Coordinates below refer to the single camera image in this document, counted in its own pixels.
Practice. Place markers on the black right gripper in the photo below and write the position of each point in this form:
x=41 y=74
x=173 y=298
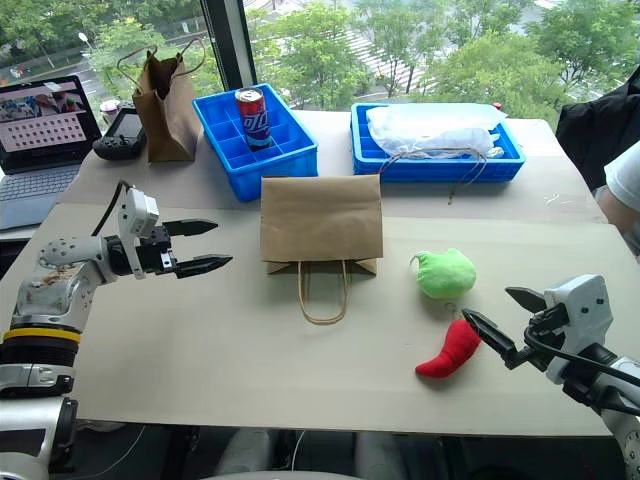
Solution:
x=550 y=317

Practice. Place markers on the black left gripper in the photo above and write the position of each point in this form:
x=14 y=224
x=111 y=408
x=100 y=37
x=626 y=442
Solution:
x=157 y=250

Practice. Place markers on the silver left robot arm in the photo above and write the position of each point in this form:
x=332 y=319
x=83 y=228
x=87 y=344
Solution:
x=60 y=252

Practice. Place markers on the narrow brown paper bag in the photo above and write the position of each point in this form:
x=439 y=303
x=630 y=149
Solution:
x=167 y=125

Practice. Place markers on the wide brown paper bag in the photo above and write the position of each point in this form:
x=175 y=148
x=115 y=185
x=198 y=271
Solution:
x=320 y=220

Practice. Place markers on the red plush chili pepper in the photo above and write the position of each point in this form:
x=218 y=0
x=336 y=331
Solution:
x=450 y=355

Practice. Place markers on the green plush vegetable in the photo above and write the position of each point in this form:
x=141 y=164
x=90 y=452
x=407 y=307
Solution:
x=445 y=275

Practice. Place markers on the blue divided plastic crate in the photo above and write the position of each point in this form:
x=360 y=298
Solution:
x=280 y=175

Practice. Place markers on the beige cardboard sheet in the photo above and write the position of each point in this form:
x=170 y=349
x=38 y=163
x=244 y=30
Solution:
x=210 y=360

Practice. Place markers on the black handheld controller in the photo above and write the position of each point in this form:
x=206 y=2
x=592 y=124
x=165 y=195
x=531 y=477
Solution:
x=125 y=130

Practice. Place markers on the red soda can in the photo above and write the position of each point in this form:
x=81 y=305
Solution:
x=253 y=117

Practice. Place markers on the white purple cup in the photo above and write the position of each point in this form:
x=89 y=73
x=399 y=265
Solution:
x=109 y=112

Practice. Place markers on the shallow blue plastic crate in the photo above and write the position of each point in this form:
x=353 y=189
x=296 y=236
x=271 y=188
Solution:
x=435 y=172

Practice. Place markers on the person in white shirt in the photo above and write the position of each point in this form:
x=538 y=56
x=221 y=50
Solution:
x=622 y=175

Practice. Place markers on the grey laptop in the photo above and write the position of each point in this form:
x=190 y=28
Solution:
x=40 y=125

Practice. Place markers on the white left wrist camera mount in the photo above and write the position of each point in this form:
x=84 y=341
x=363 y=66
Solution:
x=140 y=210

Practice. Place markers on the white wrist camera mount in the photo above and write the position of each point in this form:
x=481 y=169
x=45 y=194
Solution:
x=585 y=300
x=140 y=210

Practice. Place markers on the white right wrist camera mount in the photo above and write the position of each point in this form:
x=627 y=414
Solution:
x=585 y=300

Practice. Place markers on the black window frame post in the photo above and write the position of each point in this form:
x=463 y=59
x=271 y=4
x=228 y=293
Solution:
x=225 y=40

